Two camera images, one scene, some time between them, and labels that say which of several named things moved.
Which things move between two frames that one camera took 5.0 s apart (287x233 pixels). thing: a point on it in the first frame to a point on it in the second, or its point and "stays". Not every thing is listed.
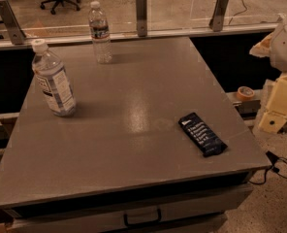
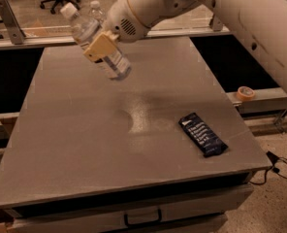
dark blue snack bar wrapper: x=205 y=140 stays
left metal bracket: x=17 y=34 stays
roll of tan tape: x=244 y=93 stays
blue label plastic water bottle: x=53 y=80 to x=97 y=45
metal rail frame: x=143 y=36 stays
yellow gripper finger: x=283 y=101 to x=104 y=45
